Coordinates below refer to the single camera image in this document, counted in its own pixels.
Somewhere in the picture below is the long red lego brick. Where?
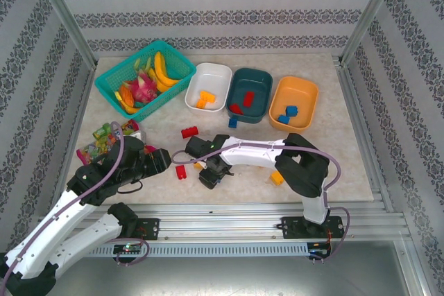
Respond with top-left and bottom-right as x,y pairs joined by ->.
180,125 -> 200,139

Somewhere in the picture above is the pink candy bag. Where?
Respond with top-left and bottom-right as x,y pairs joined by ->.
76,119 -> 157,166

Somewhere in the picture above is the green candy box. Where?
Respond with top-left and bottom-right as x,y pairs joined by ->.
92,123 -> 112,139

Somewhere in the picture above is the yellow toy fruit slice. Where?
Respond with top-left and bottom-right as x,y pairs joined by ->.
114,91 -> 142,114

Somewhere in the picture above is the orange toy fruit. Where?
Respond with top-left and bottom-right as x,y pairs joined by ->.
119,84 -> 135,107

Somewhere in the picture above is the white plastic container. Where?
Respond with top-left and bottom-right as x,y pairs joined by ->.
184,62 -> 233,115

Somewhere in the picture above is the pink toy dragon fruit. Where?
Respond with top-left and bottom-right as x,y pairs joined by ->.
128,69 -> 162,103

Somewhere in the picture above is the yellow toy banana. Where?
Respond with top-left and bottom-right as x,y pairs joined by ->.
148,67 -> 181,93
153,51 -> 168,80

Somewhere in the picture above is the dark green plastic container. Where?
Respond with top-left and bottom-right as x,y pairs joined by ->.
225,67 -> 274,125

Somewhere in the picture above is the left electronics board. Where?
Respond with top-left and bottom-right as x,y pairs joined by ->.
113,243 -> 142,254

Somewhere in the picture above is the electronics board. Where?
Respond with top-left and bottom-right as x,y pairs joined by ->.
113,243 -> 142,254
307,243 -> 333,261

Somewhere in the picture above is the teal plastic mesh basket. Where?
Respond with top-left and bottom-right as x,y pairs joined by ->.
94,39 -> 198,119

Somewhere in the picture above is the orange plastic container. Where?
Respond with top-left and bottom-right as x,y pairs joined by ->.
268,76 -> 320,130

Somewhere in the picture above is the right electronics board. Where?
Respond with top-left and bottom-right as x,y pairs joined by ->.
307,243 -> 333,261

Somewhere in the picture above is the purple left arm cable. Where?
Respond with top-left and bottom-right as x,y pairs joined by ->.
0,121 -> 151,286

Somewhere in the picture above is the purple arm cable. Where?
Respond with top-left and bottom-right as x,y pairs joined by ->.
0,121 -> 151,286
171,139 -> 351,262

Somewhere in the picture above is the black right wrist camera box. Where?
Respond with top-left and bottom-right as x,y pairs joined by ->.
198,169 -> 223,190

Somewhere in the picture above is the aluminium side rail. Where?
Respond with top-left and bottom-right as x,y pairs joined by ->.
331,55 -> 395,214
48,63 -> 100,216

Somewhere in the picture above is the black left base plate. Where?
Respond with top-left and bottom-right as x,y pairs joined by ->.
114,218 -> 161,241

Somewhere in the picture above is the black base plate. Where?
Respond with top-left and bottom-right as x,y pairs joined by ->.
114,218 -> 161,241
280,216 -> 344,241

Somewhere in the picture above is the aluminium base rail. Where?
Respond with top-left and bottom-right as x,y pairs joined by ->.
37,204 -> 409,241

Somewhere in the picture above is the slotted grey cable duct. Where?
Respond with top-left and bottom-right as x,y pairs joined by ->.
83,242 -> 309,258

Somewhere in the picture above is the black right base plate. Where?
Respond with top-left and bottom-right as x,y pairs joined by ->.
280,216 -> 344,241

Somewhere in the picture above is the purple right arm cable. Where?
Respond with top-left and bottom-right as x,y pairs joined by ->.
171,139 -> 351,262

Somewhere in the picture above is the aluminium frame post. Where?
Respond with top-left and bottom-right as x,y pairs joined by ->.
339,0 -> 405,67
29,0 -> 99,70

